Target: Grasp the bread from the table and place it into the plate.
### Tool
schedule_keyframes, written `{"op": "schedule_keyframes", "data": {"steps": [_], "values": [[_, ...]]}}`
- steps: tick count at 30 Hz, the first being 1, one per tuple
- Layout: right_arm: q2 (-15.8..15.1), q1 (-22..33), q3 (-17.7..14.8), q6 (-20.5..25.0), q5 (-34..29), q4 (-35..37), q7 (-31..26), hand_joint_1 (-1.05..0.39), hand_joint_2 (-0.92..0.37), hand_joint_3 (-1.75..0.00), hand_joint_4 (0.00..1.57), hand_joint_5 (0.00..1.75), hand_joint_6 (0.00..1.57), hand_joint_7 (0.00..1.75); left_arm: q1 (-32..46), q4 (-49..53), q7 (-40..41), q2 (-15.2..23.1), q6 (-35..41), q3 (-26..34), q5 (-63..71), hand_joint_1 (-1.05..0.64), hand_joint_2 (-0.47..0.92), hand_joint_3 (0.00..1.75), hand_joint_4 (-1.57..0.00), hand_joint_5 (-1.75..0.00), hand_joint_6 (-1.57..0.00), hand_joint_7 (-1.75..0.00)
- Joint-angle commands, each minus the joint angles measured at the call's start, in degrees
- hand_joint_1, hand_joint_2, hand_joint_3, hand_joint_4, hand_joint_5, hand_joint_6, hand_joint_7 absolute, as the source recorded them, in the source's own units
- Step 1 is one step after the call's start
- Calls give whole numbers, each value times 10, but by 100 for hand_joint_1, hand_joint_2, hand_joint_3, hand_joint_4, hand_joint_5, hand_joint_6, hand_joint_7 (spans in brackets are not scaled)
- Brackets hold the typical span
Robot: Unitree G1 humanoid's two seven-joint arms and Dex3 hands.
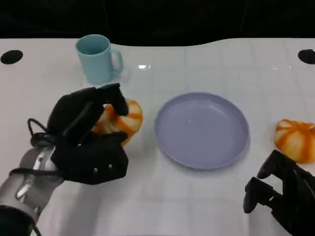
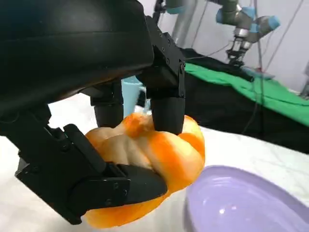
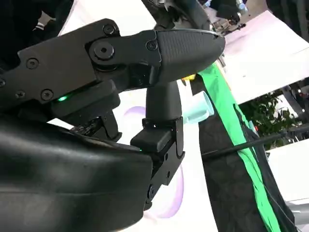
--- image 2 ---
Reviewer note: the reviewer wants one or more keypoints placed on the orange and white bread roll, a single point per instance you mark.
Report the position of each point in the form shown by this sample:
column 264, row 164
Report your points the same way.
column 169, row 154

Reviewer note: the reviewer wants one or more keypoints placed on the lilac plate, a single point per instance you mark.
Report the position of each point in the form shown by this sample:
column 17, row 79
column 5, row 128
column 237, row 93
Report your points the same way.
column 241, row 205

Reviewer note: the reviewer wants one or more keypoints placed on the pale green mug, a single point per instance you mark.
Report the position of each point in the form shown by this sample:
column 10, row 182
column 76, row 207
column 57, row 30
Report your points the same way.
column 131, row 94

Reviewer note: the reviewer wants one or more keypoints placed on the black cloth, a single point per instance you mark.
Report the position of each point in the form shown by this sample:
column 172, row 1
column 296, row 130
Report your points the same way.
column 217, row 108

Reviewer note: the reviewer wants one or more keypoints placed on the green cloth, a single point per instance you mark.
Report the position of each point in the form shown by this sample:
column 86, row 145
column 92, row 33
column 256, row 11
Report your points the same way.
column 277, row 96

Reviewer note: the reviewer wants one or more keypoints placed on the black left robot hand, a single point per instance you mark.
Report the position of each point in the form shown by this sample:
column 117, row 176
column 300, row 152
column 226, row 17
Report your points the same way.
column 72, row 43

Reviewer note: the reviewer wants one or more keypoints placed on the blue flat tray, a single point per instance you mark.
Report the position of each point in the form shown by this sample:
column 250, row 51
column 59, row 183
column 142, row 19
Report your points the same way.
column 263, row 74

